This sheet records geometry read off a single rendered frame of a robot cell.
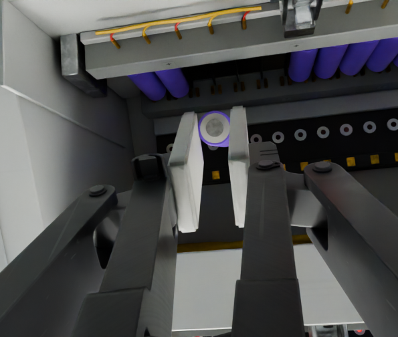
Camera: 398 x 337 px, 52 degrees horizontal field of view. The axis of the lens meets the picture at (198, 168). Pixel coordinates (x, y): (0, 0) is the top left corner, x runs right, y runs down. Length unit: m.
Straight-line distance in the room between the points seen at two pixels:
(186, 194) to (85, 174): 0.17
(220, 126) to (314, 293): 0.11
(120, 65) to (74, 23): 0.04
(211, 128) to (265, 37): 0.08
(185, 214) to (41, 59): 0.16
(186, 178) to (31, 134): 0.13
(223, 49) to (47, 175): 0.13
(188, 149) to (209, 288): 0.11
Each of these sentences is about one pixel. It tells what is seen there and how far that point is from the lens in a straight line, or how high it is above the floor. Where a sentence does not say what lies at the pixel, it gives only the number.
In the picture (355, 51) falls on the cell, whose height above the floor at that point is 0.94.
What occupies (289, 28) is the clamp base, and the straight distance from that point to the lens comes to 0.25.
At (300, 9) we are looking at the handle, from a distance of 0.23.
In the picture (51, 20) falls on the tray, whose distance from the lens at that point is 0.28.
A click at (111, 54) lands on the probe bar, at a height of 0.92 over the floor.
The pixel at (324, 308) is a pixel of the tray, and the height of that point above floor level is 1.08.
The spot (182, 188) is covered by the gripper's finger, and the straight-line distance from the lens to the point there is 0.15.
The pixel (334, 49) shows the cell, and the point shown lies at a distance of 0.30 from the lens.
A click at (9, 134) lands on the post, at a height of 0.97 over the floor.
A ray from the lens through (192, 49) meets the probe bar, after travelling 0.27.
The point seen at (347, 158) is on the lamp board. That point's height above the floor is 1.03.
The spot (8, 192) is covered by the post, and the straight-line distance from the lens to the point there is 0.26.
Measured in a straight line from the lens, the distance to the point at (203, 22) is 0.27.
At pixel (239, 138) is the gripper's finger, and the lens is 0.16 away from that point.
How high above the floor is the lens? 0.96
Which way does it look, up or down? 9 degrees up
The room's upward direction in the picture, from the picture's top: 173 degrees clockwise
